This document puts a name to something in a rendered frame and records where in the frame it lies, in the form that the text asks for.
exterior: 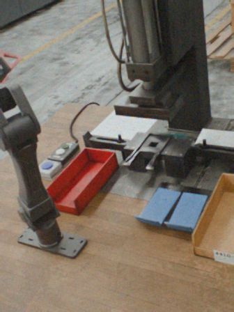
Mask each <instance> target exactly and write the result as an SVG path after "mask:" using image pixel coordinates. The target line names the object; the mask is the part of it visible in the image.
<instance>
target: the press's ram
mask: <svg viewBox="0 0 234 312"><path fill-rule="evenodd" d="M186 69H187V59H180V60H179V61H178V62H177V63H176V64H175V65H168V70H166V72H163V73H162V75H161V76H160V77H159V78H158V80H157V82H156V83H152V82H151V81H150V80H141V81H142V83H141V84H140V85H139V86H138V87H137V88H136V89H135V90H134V91H132V92H126V93H125V94H124V95H123V96H122V97H121V98H120V99H119V100H118V101H117V102H116V103H115V104H114V111H115V115H116V116H127V117H135V118H147V119H153V120H166V121H171V120H172V119H173V117H174V116H175V115H176V114H177V112H178V111H179V108H181V106H182V94H176V93H171V92H168V91H169V90H170V88H171V87H172V86H173V85H174V84H175V83H176V82H177V80H178V79H179V77H180V75H181V74H182V73H183V72H184V71H185V70H186Z"/></svg>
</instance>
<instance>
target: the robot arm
mask: <svg viewBox="0 0 234 312"><path fill-rule="evenodd" d="M4 57H5V58H12V59H17V60H16V61H15V62H13V63H8V62H7V61H6V59H5V58H4ZM21 60H22V59H21V57H20V56H19V55H14V54H9V53H6V52H3V51H1V50H0V64H1V66H2V67H3V68H2V69H1V68H0V149H1V150H2V151H3V152H5V151H7V152H8V154H9V155H10V158H11V159H12V162H13V166H14V168H15V172H16V175H17V179H18V183H19V196H18V197H17V201H18V203H19V206H20V208H19V209H18V210H17V212H18V215H19V216H20V218H21V220H22V221H23V222H24V223H26V224H27V227H26V228H25V229H24V231H23V232H22V233H21V234H20V235H19V236H18V237H17V239H16V240H17V242H18V243H20V244H24V245H27V246H30V247H34V248H37V249H40V250H43V251H47V252H50V253H53V254H57V255H60V256H64V257H66V258H71V259H75V258H76V257H77V256H78V255H79V253H80V252H81V250H82V249H83V248H84V247H85V245H86V244H87V242H88V241H87V239H86V238H85V237H81V236H78V235H73V234H70V233H66V232H63V231H62V230H61V229H60V228H59V225H58V222H57V220H56V218H57V217H59V216H61V214H60V212H59V210H58V208H57V207H56V205H55V204H54V202H53V200H52V198H51V196H50V195H49V194H48V191H47V190H46V189H45V186H44V185H43V183H42V178H41V175H40V169H39V167H38V161H37V155H36V149H37V142H38V137H37V134H40V133H41V128H40V124H39V122H38V119H37V118H36V115H35V114H34V110H33V108H32V106H31V105H30V103H29V101H28V99H27V97H26V96H25V94H24V91H23V90H22V87H21V86H20V85H19V84H18V83H17V82H16V81H15V82H13V83H11V84H9V85H5V84H4V82H5V81H6V80H7V79H8V75H7V74H8V73H9V72H10V71H11V70H12V69H13V68H14V67H15V66H16V65H17V64H18V63H19V62H20V61H21ZM16 106H18V107H19V110H20V112H19V113H17V114H15V115H13V116H11V117H8V118H6V117H5V116H4V114H3V113H5V112H7V111H10V110H11V109H14V108H15V107H16Z"/></svg>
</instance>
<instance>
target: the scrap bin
mask: <svg viewBox="0 0 234 312"><path fill-rule="evenodd" d="M117 168H118V160H117V157H116V152H114V151H109V150H100V149H96V148H87V147H85V148H84V149H83V150H82V151H81V152H80V153H79V154H78V155H77V156H76V157H75V158H74V159H73V160H72V161H71V163H69V164H68V166H67V167H66V168H65V169H64V170H63V171H62V172H61V173H60V174H59V175H58V176H57V177H56V178H55V179H54V180H53V181H52V183H51V184H50V185H49V186H48V187H47V188H46V190H47V191H48V194H49V195H50V196H51V198H52V200H53V202H54V204H55V205H56V207H57V208H58V211H60V212H65V213H69V214H72V215H77V216H79V215H80V214H81V213H82V212H83V210H84V209H85V208H86V206H87V205H88V204H89V203H90V202H91V201H92V200H93V199H94V197H95V196H96V195H97V193H98V192H99V191H100V190H101V189H102V187H103V186H104V185H105V182H106V181H107V180H108V179H109V177H110V176H111V175H112V173H113V172H114V171H115V170H116V169H117Z"/></svg>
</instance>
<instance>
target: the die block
mask: <svg viewBox="0 0 234 312"><path fill-rule="evenodd" d="M194 145H195V143H193V145H192V146H191V148H190V149H189V151H188V153H187V154H186V156H185V158H184V159H174V158H169V157H161V161H164V165H165V169H166V176H170V177H174V178H182V179H186V177H187V176H188V174H189V172H190V171H191V169H192V168H193V166H194V164H195V163H196V156H195V154H194ZM132 153H133V152H127V151H125V156H126V159H127V158H128V157H129V156H131V154H132ZM153 157H154V155H146V154H141V153H140V155H139V156H138V157H137V158H136V160H135V161H134V162H133V164H132V165H131V167H128V169H129V170H134V171H142V172H146V171H147V169H146V167H147V165H148V164H149V162H150V161H151V159H152V158H153Z"/></svg>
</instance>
